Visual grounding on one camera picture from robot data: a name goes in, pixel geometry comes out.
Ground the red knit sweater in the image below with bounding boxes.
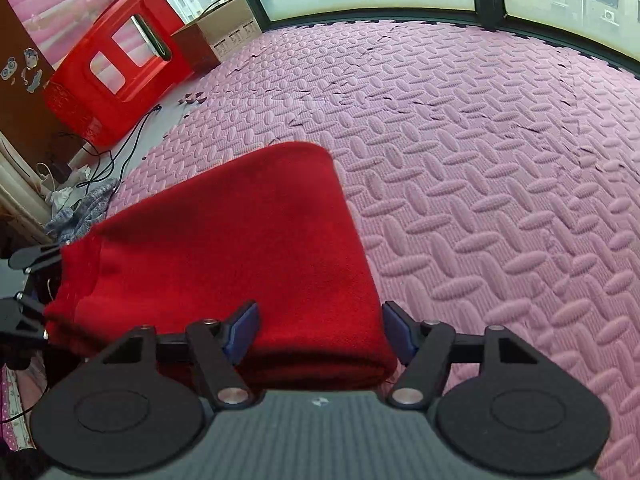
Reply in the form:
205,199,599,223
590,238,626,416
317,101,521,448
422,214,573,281
44,142,397,390

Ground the red plastic stool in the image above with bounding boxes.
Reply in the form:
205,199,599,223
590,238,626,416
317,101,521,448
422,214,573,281
42,0,193,148

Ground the blue patterned cloth pile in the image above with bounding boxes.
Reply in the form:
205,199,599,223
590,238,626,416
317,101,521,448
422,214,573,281
44,177,118,245

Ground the pink foam floor mat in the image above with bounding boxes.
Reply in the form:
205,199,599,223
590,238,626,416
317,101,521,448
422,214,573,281
110,21,639,479

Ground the black cable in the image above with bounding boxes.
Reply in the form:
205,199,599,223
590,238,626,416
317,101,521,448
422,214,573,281
54,103,164,196

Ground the brown cardboard box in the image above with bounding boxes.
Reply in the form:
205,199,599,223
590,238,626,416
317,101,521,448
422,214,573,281
171,0,262,74

